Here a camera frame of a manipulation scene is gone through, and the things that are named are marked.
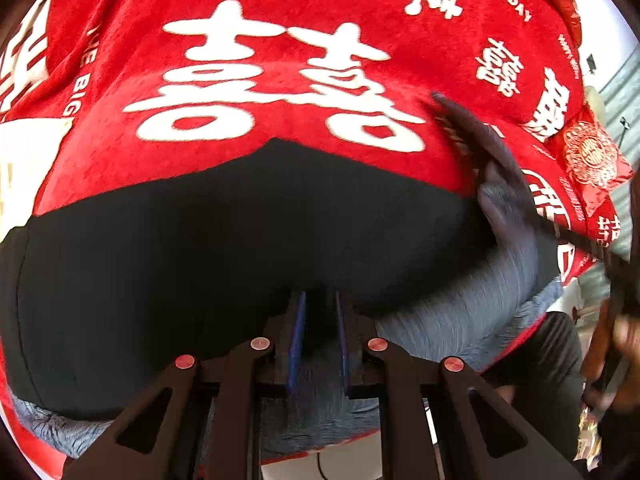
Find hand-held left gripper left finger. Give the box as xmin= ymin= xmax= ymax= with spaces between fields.
xmin=62 ymin=290 xmax=307 ymax=480

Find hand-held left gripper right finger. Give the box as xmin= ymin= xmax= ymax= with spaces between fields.
xmin=334 ymin=290 xmax=583 ymax=480

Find red printed blanket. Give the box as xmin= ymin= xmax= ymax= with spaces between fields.
xmin=0 ymin=0 xmax=618 ymax=478

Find black pants with grey lining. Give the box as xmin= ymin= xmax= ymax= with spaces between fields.
xmin=0 ymin=137 xmax=568 ymax=463

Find person's dark clothing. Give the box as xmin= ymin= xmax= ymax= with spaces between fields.
xmin=480 ymin=312 xmax=585 ymax=463

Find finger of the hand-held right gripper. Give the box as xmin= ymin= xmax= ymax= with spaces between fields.
xmin=431 ymin=91 xmax=632 ymax=268

